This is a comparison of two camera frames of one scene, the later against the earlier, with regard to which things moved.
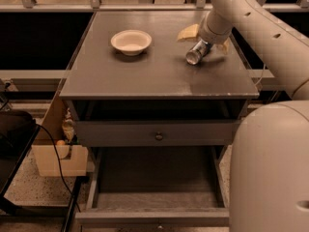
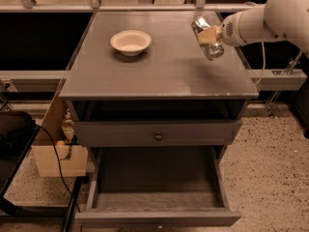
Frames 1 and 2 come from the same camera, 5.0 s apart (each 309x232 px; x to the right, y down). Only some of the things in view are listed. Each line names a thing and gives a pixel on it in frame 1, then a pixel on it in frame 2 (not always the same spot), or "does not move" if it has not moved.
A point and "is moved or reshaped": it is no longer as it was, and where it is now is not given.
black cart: x=17 y=133 does not move
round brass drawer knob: x=158 y=137 does not move
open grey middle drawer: x=154 y=186 does not move
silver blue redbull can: x=197 y=52 is moved or reshaped
